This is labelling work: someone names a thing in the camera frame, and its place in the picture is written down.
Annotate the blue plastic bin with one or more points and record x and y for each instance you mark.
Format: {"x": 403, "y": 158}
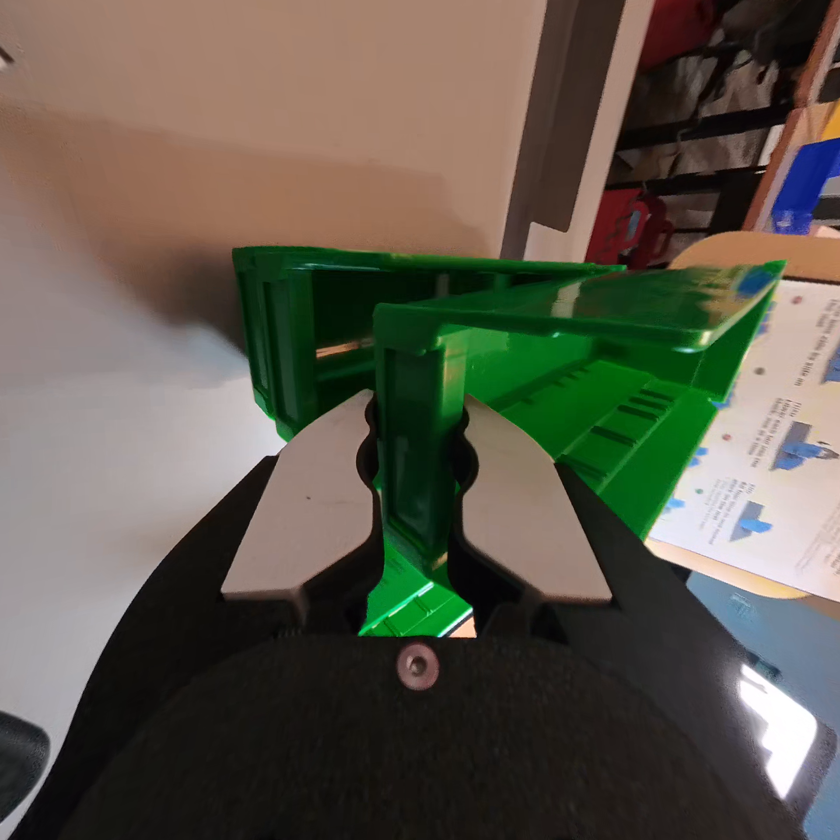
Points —
{"x": 807, "y": 184}

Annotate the brown wooden table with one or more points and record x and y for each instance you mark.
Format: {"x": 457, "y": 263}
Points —
{"x": 768, "y": 170}

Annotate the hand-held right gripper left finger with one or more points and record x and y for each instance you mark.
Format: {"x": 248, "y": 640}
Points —
{"x": 302, "y": 518}

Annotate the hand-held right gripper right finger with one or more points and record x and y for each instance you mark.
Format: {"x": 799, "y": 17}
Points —
{"x": 531, "y": 518}

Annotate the white instruction sheet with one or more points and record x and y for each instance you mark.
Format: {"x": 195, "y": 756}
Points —
{"x": 754, "y": 407}

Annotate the red bag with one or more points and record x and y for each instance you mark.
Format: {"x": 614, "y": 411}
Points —
{"x": 623, "y": 226}
{"x": 676, "y": 33}

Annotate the black chair armrest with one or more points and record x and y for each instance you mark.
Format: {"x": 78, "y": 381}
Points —
{"x": 19, "y": 761}

